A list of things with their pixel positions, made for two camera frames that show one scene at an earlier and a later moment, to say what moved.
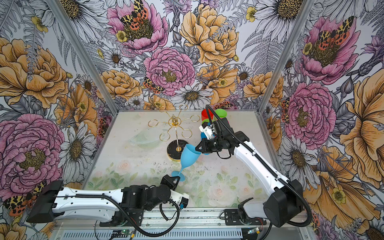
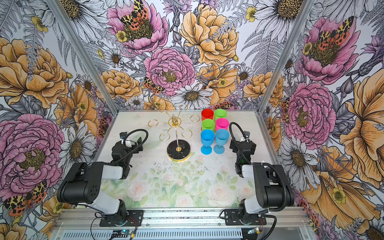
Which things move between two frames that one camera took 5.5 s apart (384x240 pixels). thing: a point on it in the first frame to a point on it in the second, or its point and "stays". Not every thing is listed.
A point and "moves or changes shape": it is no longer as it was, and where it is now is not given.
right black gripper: x=204 y=143 to x=236 y=146
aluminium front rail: x=170 y=219 stays
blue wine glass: x=189 y=157 moves or changes shape
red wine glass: x=204 y=114 stays
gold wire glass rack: x=174 y=148 stays
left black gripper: x=169 y=180 to x=135 y=148
